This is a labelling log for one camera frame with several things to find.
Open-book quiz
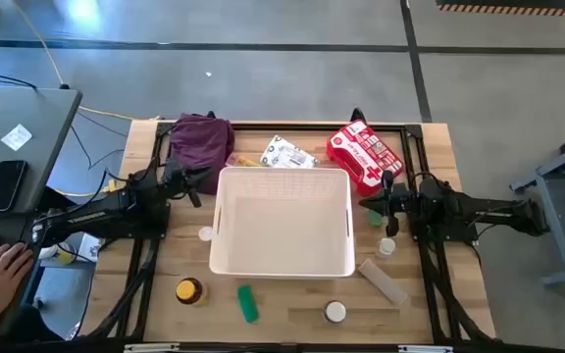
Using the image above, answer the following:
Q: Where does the grey metal cart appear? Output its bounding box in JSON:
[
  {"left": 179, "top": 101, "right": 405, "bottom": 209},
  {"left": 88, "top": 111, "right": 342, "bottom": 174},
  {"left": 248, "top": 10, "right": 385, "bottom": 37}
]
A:
[{"left": 509, "top": 122, "right": 565, "bottom": 288}]

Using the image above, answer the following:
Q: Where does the white round lid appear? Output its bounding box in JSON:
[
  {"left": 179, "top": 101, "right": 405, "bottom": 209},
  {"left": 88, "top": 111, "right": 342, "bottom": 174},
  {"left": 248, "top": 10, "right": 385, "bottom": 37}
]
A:
[{"left": 322, "top": 299, "right": 348, "bottom": 325}]

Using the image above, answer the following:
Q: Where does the person's hand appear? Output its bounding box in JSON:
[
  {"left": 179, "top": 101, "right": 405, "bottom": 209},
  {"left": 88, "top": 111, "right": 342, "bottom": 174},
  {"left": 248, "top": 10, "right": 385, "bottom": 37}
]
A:
[{"left": 0, "top": 242, "right": 34, "bottom": 318}]

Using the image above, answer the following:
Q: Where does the white paper note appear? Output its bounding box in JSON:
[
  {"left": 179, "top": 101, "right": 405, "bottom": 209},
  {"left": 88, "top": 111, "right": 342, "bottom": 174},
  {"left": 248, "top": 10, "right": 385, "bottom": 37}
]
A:
[{"left": 0, "top": 123, "right": 33, "bottom": 152}]

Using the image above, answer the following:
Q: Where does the white gauze packet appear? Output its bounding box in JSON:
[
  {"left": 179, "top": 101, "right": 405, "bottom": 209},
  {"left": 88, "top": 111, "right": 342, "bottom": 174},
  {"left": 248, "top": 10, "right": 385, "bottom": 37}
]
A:
[{"left": 259, "top": 134, "right": 321, "bottom": 170}]

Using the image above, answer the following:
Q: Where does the white perforated plastic basket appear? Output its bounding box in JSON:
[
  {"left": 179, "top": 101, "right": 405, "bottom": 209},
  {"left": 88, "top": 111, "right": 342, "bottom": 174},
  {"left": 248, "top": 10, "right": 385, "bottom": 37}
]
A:
[{"left": 208, "top": 166, "right": 357, "bottom": 279}]

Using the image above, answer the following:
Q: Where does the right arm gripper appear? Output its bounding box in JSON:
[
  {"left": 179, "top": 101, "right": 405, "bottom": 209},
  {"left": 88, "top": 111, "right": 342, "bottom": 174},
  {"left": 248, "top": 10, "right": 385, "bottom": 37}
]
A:
[{"left": 359, "top": 169, "right": 414, "bottom": 238}]

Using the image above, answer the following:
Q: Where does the yellow floor cable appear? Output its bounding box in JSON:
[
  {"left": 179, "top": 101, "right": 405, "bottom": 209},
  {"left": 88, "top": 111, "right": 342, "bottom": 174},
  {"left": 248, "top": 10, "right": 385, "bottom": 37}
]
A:
[{"left": 12, "top": 0, "right": 139, "bottom": 123}]

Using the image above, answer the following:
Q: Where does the hazard striped black mat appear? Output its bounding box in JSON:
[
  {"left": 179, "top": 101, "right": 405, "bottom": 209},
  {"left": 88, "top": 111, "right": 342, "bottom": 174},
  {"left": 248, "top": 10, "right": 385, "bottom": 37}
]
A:
[{"left": 437, "top": 0, "right": 565, "bottom": 19}]

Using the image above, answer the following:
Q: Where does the black floor cable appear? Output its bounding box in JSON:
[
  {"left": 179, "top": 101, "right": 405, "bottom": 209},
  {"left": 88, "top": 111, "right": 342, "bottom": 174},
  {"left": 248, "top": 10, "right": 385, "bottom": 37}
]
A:
[
  {"left": 0, "top": 66, "right": 38, "bottom": 90},
  {"left": 69, "top": 110, "right": 129, "bottom": 171}
]

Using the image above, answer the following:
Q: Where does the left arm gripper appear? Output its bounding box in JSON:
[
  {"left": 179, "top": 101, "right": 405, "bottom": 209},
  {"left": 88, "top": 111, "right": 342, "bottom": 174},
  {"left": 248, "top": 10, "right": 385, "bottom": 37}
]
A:
[{"left": 162, "top": 159, "right": 214, "bottom": 209}]

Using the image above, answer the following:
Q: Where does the white frame bracket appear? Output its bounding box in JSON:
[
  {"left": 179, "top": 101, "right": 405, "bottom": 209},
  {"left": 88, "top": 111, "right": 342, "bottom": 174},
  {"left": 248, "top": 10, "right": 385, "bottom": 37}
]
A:
[
  {"left": 398, "top": 344, "right": 453, "bottom": 353},
  {"left": 124, "top": 342, "right": 180, "bottom": 353}
]

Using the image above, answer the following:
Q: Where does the long beige bandage roll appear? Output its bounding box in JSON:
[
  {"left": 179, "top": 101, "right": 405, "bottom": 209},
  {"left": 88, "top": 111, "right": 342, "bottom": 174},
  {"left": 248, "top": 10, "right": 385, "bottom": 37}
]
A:
[{"left": 357, "top": 258, "right": 409, "bottom": 308}]

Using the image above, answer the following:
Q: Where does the black metal table frame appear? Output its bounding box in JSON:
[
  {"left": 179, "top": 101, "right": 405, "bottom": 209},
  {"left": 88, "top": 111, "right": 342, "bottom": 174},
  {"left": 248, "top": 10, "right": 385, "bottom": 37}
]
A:
[{"left": 78, "top": 120, "right": 497, "bottom": 353}]

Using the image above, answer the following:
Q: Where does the amber bottle yellow lid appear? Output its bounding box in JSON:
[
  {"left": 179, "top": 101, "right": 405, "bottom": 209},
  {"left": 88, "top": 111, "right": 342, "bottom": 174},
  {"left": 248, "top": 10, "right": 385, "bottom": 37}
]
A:
[{"left": 175, "top": 277, "right": 210, "bottom": 308}]

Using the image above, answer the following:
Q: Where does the purple folded cloth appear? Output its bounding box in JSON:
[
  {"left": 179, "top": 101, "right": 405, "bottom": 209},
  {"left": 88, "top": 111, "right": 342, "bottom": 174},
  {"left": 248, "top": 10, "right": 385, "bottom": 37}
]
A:
[{"left": 167, "top": 113, "right": 235, "bottom": 196}]

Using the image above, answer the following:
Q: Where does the white yellow bottle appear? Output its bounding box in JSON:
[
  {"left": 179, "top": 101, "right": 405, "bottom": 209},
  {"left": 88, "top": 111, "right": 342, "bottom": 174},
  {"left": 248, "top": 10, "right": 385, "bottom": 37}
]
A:
[{"left": 36, "top": 242, "right": 77, "bottom": 266}]

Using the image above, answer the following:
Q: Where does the grey office desk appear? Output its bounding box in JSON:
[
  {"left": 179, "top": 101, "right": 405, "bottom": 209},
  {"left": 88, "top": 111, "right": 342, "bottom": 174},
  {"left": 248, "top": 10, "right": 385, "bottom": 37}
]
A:
[{"left": 0, "top": 85, "right": 83, "bottom": 339}]

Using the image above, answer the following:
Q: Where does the small white cardboard box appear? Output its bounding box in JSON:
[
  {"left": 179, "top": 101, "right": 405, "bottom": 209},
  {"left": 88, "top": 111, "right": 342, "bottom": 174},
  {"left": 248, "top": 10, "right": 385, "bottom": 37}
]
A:
[{"left": 77, "top": 232, "right": 106, "bottom": 264}]

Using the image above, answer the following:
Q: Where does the small white pill bottle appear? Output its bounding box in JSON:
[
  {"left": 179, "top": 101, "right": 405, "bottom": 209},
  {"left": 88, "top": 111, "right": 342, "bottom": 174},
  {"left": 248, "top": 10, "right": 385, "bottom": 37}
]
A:
[{"left": 375, "top": 236, "right": 397, "bottom": 260}]

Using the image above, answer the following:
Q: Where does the black smartphone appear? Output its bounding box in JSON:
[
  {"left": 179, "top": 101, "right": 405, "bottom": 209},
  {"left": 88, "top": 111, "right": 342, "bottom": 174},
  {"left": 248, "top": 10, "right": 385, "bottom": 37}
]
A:
[{"left": 0, "top": 159, "right": 28, "bottom": 213}]

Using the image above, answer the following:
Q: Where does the red first aid kit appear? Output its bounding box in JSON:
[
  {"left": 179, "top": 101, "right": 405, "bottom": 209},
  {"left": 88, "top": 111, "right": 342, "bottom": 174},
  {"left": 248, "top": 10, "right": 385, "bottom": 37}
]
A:
[{"left": 325, "top": 119, "right": 405, "bottom": 197}]

